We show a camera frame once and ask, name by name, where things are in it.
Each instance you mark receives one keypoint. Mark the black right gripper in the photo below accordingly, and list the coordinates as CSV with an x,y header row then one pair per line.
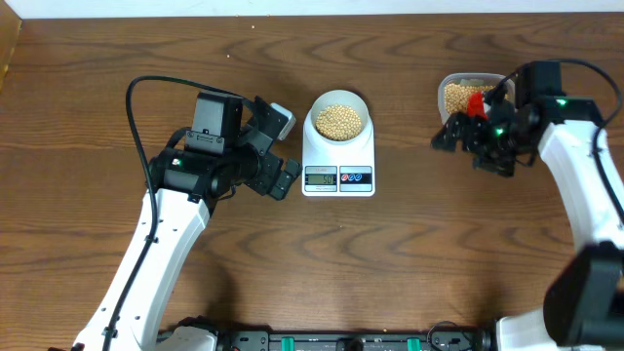
x,y
454,130

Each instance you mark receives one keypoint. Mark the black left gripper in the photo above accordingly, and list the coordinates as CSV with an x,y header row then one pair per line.
x,y
262,182

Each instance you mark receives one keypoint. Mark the red plastic measuring scoop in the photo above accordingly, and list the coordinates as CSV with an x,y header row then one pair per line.
x,y
476,106

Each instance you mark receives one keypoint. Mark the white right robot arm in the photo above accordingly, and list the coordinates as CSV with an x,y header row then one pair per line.
x,y
583,308

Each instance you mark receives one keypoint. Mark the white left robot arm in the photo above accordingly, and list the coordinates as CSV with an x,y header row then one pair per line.
x,y
227,145

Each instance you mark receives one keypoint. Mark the white digital kitchen scale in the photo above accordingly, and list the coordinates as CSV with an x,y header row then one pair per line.
x,y
334,169

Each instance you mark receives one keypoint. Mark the soybeans in bowl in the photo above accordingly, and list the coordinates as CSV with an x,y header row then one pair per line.
x,y
339,122

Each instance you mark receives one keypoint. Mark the white round bowl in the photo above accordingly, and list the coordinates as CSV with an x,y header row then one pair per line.
x,y
345,98

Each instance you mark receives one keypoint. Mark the pile of soybeans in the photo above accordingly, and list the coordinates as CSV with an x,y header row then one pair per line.
x,y
455,96

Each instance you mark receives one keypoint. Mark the clear plastic food container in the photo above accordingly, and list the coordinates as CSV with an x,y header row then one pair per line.
x,y
467,79

